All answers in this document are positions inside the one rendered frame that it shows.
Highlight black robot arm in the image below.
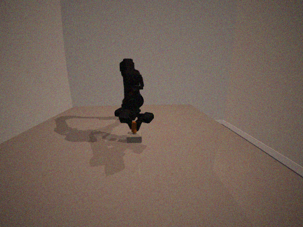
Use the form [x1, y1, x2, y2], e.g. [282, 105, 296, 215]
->
[119, 59, 144, 124]

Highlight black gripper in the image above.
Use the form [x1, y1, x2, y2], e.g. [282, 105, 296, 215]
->
[115, 102, 154, 131]

